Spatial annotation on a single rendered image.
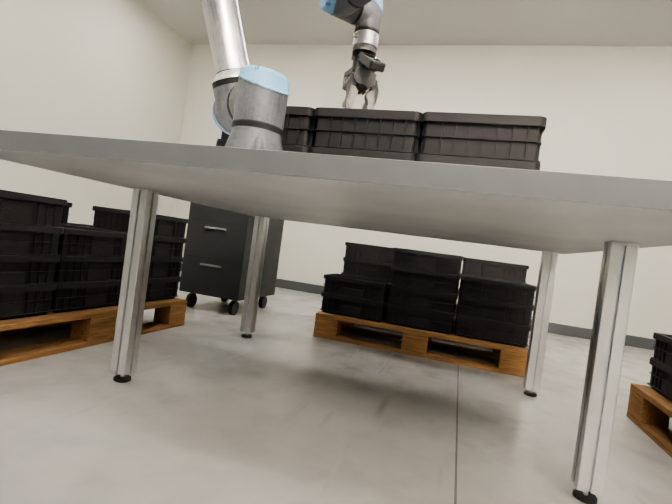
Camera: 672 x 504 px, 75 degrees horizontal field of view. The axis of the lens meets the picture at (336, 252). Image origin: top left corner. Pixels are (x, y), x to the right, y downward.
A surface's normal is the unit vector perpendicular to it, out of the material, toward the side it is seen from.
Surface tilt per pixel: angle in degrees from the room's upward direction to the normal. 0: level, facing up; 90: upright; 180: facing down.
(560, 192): 90
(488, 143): 90
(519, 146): 90
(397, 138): 90
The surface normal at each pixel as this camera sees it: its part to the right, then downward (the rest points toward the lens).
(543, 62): -0.27, -0.02
